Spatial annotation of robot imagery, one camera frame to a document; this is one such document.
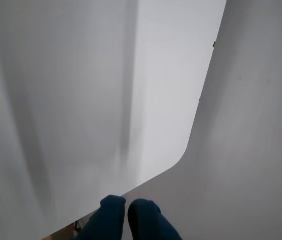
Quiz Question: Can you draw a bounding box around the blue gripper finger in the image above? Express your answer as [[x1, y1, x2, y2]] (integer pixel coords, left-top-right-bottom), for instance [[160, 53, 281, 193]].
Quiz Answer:
[[70, 194, 127, 240], [127, 198, 183, 240]]

